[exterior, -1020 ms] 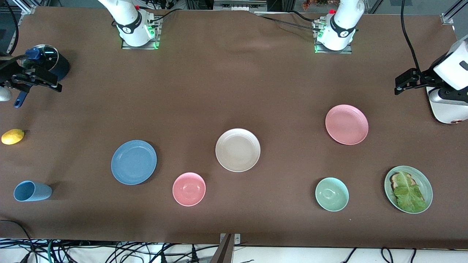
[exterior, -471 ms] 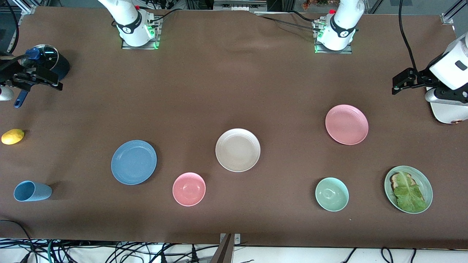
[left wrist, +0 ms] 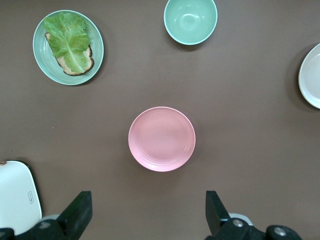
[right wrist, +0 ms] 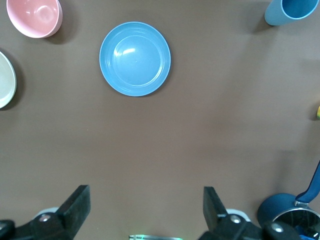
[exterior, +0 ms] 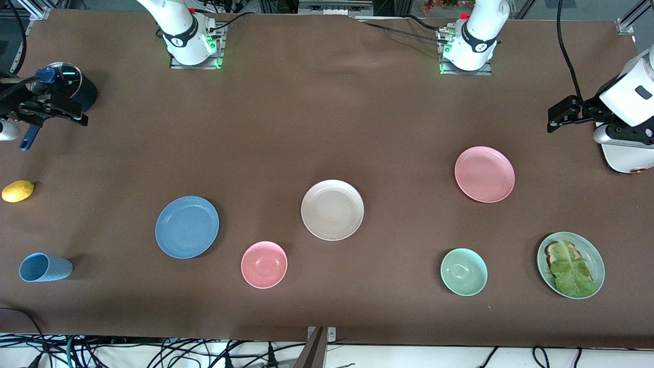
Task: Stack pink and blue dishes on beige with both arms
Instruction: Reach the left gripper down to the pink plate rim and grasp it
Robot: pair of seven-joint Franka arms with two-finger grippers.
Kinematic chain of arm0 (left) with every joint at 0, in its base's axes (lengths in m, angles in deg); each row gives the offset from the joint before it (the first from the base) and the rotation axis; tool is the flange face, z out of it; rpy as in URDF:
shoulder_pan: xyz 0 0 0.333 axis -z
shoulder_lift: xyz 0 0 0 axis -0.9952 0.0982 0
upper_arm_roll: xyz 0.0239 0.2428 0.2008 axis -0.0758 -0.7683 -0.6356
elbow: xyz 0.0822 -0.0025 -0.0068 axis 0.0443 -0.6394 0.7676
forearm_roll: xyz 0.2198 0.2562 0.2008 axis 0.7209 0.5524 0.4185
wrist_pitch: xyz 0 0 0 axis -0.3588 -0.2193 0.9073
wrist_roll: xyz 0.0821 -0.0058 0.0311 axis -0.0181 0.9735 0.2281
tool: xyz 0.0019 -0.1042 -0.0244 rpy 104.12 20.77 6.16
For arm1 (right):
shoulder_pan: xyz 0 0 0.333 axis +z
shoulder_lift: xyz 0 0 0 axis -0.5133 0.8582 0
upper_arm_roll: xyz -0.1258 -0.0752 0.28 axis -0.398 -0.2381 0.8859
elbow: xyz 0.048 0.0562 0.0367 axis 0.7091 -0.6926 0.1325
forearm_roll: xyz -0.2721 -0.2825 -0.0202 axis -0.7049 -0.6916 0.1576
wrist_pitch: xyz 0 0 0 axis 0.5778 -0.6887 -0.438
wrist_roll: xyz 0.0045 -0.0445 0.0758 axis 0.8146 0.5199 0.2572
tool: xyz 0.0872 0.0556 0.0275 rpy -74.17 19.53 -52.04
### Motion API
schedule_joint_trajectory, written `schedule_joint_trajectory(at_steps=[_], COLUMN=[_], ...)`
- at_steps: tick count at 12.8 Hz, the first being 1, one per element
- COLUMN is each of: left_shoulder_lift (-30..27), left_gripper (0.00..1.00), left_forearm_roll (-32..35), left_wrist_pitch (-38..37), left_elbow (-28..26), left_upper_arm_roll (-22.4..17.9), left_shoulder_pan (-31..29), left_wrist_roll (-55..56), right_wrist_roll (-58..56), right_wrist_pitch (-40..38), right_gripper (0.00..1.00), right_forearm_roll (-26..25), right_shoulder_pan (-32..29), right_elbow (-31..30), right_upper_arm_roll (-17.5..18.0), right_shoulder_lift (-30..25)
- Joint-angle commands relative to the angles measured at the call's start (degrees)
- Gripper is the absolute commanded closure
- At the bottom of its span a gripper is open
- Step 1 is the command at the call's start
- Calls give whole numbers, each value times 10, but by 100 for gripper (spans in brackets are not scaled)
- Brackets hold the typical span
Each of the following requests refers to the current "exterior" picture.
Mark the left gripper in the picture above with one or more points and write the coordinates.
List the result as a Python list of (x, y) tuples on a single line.
[(587, 109)]

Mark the pink plate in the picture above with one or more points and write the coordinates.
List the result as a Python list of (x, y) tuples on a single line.
[(484, 174)]

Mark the blue plate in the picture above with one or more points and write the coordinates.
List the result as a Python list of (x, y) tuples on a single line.
[(187, 227)]

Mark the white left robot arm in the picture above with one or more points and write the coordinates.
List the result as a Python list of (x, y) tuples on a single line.
[(480, 30)]

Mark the glass lid with blue knob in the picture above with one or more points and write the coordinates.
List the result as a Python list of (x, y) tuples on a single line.
[(66, 76)]

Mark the dark blue saucepan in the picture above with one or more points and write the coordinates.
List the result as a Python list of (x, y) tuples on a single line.
[(89, 94)]

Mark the white toaster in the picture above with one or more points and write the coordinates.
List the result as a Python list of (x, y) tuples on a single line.
[(626, 161)]

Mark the yellow lemon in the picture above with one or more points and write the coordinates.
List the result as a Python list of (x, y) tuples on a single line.
[(18, 191)]

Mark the toast slice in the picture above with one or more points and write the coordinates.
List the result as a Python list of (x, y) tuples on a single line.
[(551, 251)]

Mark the blue plastic cup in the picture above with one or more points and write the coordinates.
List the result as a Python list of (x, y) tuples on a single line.
[(48, 267)]

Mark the green plate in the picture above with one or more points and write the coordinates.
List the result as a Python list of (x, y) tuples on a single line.
[(595, 260)]

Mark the green lettuce leaf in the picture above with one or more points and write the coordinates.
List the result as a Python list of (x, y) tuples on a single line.
[(572, 273)]

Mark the green bowl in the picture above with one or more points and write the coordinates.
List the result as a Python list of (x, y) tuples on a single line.
[(464, 272)]

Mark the brown table cloth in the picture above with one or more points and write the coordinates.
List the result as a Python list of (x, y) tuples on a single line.
[(327, 128)]

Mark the beige plate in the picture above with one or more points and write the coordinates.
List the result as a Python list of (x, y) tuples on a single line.
[(332, 210)]

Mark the grey metal box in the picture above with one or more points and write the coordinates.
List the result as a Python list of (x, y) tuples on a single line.
[(332, 7)]

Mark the pink bowl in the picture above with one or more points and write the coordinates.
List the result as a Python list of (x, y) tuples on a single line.
[(264, 265)]

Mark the brown wooden pole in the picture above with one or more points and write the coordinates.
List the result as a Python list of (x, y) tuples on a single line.
[(314, 352)]

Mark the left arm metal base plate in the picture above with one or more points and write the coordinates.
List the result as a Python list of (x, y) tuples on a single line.
[(465, 73)]

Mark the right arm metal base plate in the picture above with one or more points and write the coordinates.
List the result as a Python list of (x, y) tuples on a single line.
[(196, 67)]

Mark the small metal bracket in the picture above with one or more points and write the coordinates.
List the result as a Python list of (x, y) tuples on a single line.
[(332, 335)]

